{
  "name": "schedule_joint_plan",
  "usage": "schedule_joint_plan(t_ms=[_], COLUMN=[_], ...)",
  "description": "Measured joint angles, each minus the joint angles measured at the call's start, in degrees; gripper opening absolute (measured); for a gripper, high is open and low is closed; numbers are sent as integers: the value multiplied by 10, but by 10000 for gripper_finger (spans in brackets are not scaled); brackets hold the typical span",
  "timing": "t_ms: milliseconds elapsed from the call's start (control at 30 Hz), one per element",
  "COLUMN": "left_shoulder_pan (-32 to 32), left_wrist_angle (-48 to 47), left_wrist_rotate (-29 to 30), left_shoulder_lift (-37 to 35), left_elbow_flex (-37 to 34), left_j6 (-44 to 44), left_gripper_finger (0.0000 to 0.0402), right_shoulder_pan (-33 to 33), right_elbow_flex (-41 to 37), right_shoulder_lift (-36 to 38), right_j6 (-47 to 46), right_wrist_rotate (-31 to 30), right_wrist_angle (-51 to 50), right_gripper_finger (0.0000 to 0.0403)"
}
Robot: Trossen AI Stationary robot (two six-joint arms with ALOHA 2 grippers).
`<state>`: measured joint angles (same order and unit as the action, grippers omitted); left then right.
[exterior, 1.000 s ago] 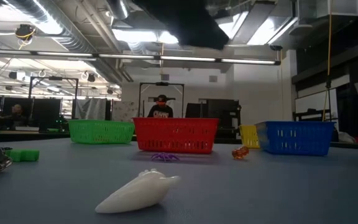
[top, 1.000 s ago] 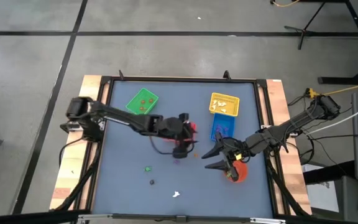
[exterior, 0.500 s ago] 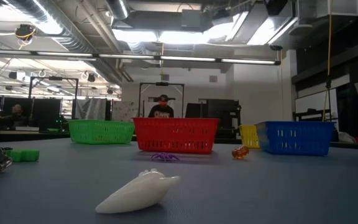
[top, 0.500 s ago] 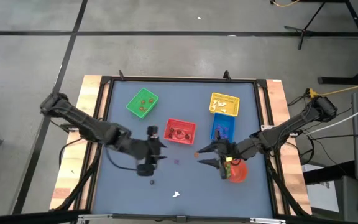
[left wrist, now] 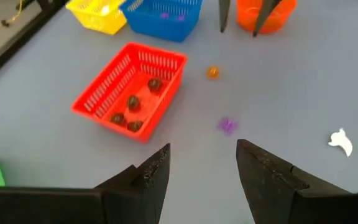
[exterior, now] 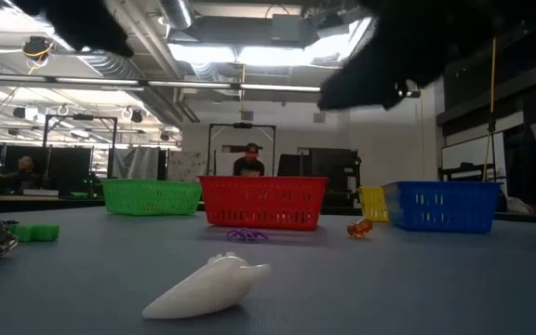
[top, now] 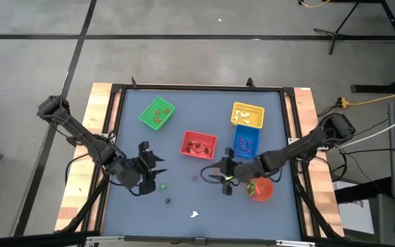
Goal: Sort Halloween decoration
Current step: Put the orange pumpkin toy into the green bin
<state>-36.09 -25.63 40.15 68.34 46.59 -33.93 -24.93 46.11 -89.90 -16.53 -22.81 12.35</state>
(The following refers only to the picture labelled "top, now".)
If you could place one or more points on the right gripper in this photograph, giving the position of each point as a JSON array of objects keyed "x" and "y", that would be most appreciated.
[{"x": 242, "y": 169}]

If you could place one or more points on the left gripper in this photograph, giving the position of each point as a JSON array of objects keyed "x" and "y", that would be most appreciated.
[{"x": 135, "y": 173}]

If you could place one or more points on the white plastic ghost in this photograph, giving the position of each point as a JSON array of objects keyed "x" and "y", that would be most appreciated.
[
  {"x": 236, "y": 119},
  {"x": 245, "y": 115},
  {"x": 194, "y": 214},
  {"x": 246, "y": 121},
  {"x": 238, "y": 113}
]

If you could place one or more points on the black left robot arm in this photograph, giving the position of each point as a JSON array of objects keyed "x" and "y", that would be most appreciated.
[{"x": 81, "y": 133}]

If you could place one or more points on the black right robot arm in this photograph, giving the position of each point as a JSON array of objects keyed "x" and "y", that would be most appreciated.
[{"x": 303, "y": 144}]

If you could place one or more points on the red plastic basket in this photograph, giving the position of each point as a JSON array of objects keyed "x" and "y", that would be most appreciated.
[{"x": 209, "y": 139}]

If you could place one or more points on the green plastic basket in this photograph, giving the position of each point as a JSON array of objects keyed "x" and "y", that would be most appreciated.
[{"x": 149, "y": 120}]

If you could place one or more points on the orange plastic bowl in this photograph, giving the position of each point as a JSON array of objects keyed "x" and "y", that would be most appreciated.
[{"x": 266, "y": 192}]

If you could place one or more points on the blue plastic basket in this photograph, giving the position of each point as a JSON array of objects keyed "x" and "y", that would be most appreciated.
[{"x": 254, "y": 132}]

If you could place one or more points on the yellow plastic basket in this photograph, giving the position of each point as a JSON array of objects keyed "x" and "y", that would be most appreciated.
[{"x": 257, "y": 109}]

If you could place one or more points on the silver aluminium crossbar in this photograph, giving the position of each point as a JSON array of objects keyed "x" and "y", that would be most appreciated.
[{"x": 149, "y": 238}]

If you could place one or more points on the white box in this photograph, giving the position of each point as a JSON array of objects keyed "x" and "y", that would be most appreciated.
[{"x": 352, "y": 216}]

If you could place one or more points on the black metal beam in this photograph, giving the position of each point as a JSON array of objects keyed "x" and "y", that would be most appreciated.
[{"x": 362, "y": 192}]

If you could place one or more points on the black tripod stand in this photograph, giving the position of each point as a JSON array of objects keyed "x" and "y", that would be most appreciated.
[{"x": 334, "y": 39}]

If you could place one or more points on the black aluminium table frame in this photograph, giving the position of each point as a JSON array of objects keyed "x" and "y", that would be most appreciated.
[{"x": 201, "y": 86}]

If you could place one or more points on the black desk leg frame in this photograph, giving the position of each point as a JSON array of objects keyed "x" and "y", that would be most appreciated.
[{"x": 372, "y": 89}]

